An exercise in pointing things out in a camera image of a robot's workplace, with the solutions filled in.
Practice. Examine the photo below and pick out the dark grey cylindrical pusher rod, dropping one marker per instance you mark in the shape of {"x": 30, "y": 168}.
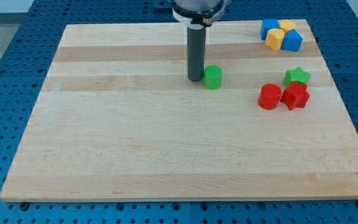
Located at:
{"x": 196, "y": 41}

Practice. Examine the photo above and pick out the green cylinder block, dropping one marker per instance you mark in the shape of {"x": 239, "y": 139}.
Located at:
{"x": 212, "y": 77}

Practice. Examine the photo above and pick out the blue cube block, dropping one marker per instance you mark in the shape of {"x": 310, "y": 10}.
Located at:
{"x": 268, "y": 24}

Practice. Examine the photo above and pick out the yellow heart block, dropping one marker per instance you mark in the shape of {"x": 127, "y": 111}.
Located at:
{"x": 274, "y": 39}

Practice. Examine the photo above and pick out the yellow hexagon block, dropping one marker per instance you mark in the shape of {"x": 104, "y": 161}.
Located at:
{"x": 287, "y": 25}

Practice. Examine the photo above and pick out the blue pentagon block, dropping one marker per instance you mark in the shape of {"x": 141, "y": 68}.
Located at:
{"x": 292, "y": 41}

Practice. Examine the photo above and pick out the red cylinder block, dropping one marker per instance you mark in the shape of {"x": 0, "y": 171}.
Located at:
{"x": 269, "y": 97}

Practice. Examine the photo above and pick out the green star block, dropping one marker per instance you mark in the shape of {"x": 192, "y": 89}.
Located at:
{"x": 296, "y": 75}

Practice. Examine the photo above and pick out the light wooden board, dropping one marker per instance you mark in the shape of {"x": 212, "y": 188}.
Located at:
{"x": 117, "y": 120}

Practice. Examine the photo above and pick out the red star block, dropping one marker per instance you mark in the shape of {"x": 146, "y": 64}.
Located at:
{"x": 295, "y": 95}

